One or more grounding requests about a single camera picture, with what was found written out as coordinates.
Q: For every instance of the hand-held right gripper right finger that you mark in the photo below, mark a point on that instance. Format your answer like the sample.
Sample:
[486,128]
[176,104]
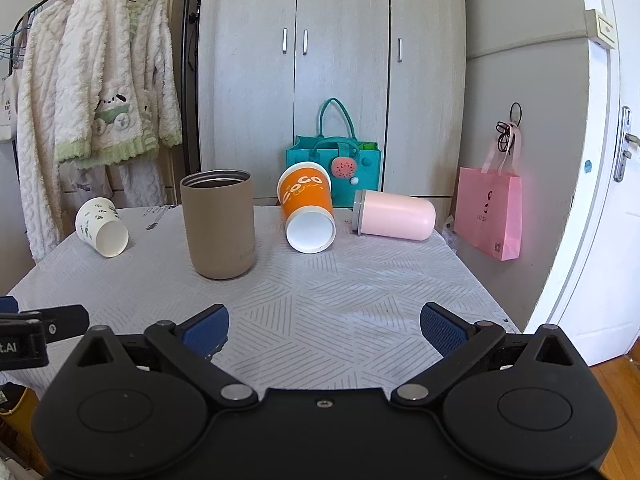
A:
[442,331]

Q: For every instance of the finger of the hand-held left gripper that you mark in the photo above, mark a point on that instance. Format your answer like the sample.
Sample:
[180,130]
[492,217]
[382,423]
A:
[66,321]
[7,304]

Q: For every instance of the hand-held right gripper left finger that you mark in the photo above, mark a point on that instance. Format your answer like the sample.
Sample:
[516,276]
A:
[204,334]

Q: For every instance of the white green-print paper cup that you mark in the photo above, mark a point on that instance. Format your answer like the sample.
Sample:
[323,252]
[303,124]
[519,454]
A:
[102,229]

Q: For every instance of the orange paper cup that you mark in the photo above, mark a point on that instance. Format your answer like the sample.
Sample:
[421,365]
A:
[306,207]

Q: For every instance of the clear plastic wrap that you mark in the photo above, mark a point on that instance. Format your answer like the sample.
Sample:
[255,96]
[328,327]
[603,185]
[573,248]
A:
[447,232]

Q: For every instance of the tan metal tumbler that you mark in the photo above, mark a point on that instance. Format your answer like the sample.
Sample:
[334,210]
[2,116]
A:
[218,227]

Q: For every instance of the white patterned tablecloth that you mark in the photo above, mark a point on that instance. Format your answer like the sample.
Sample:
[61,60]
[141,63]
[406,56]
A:
[320,300]

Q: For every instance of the pink tumbler with grey rim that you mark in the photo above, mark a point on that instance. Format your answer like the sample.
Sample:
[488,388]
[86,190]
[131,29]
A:
[397,217]

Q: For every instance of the pink paper shopping bag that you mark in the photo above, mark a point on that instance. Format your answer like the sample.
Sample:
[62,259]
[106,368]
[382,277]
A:
[490,212]

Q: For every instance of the white fluffy robe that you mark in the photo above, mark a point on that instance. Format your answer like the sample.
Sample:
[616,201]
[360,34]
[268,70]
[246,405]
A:
[37,135]

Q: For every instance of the watermelon bag charm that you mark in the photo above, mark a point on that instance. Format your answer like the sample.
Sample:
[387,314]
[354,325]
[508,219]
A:
[345,168]

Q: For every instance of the white printed tote bag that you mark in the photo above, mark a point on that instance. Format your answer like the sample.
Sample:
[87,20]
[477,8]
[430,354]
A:
[6,110]

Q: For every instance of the white door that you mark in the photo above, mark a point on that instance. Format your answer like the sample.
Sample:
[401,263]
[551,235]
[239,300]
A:
[607,210]

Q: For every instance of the teal felt handbag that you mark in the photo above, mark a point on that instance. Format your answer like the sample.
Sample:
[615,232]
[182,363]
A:
[310,155]

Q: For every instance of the white fluffy green-trim jacket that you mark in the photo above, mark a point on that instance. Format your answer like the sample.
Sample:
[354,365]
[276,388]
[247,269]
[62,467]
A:
[112,70]

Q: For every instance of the black clothes rack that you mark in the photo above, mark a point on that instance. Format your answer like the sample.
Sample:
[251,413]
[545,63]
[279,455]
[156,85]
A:
[190,60]

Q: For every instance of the grey wardrobe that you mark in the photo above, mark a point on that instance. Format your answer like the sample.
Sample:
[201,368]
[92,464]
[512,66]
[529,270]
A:
[345,60]

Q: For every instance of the beige door latch box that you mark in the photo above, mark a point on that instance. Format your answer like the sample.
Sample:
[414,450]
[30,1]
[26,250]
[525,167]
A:
[601,29]

